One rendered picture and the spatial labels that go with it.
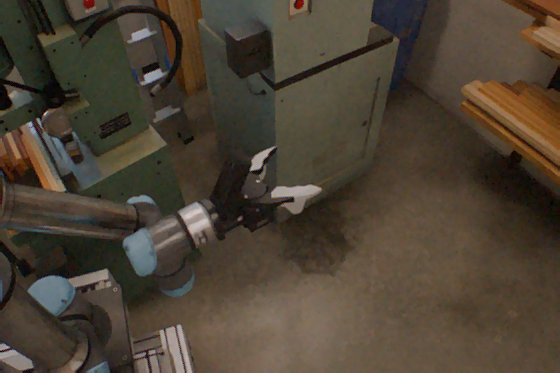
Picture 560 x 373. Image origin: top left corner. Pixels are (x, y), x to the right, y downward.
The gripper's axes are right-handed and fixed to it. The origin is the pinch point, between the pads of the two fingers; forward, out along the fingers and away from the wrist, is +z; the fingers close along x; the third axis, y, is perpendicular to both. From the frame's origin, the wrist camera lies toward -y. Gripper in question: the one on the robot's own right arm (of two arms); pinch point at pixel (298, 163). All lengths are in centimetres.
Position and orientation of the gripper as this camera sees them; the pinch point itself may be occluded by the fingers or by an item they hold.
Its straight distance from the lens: 80.7
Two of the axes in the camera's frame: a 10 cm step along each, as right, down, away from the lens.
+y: 0.8, 7.4, 6.7
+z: 8.3, -4.2, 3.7
